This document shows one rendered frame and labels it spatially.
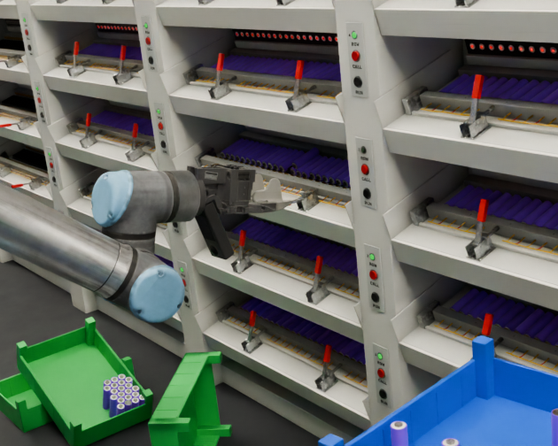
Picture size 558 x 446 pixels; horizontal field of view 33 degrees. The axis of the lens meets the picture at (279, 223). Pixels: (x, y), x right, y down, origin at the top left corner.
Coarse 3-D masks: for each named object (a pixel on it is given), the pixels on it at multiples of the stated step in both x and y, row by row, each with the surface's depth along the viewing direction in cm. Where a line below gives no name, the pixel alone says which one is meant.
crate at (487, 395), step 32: (480, 352) 115; (448, 384) 113; (480, 384) 116; (512, 384) 115; (544, 384) 112; (416, 416) 109; (448, 416) 114; (480, 416) 113; (512, 416) 112; (544, 416) 111
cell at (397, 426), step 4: (392, 424) 101; (396, 424) 101; (400, 424) 101; (404, 424) 101; (392, 428) 100; (396, 428) 100; (400, 428) 100; (404, 428) 100; (392, 432) 101; (396, 432) 100; (400, 432) 100; (404, 432) 100; (392, 436) 101; (396, 436) 100; (400, 436) 100; (404, 436) 101; (392, 440) 101; (396, 440) 101; (400, 440) 101; (404, 440) 101; (392, 444) 101; (396, 444) 101; (400, 444) 101; (404, 444) 101
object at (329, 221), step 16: (224, 128) 219; (256, 128) 216; (208, 144) 218; (224, 144) 220; (336, 144) 194; (176, 160) 213; (192, 160) 216; (288, 208) 183; (320, 208) 179; (336, 208) 177; (352, 208) 166; (288, 224) 186; (304, 224) 181; (320, 224) 176; (336, 224) 172; (352, 224) 167; (336, 240) 175; (352, 240) 170
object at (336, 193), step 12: (204, 156) 215; (252, 168) 200; (264, 180) 195; (288, 180) 189; (300, 180) 187; (288, 192) 187; (324, 192) 180; (336, 192) 177; (348, 192) 175; (336, 204) 176
